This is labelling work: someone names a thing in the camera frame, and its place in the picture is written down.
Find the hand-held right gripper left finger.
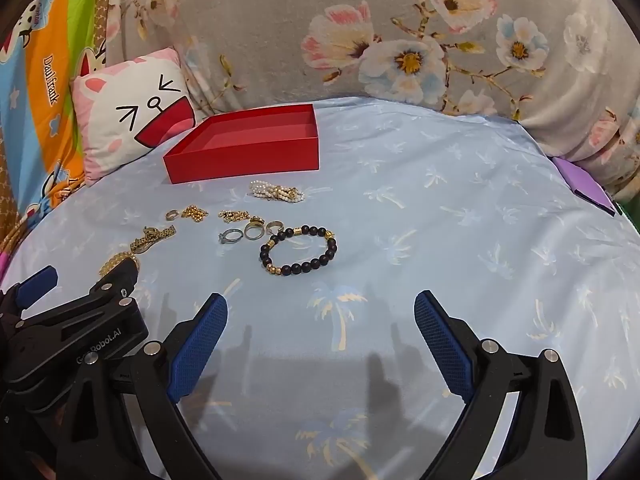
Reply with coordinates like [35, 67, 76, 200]
[55, 292, 229, 480]

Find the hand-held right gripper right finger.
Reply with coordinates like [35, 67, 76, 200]
[414, 290, 588, 480]

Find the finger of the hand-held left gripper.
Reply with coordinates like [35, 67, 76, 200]
[22, 261, 139, 341]
[0, 266, 59, 318]

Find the thin gold chain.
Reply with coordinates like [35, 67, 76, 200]
[98, 254, 143, 277]

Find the wide gold braided bracelet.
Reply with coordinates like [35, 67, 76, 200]
[130, 225, 177, 256]

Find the black and gold bead bracelet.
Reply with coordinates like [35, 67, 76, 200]
[259, 226, 338, 277]

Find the white pearl bracelet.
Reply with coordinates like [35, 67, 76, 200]
[249, 180, 306, 204]

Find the red cardboard box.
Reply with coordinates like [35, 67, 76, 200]
[163, 103, 321, 185]

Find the light blue palm-print sheet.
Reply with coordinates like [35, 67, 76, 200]
[0, 96, 640, 480]

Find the white cat face pillow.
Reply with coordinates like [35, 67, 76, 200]
[70, 47, 208, 186]

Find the purple flat object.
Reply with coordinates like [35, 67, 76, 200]
[552, 156, 617, 217]

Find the colourful cartoon blanket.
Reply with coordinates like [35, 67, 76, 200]
[0, 0, 121, 281]

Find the grey floral quilt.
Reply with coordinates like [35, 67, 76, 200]
[102, 0, 640, 201]

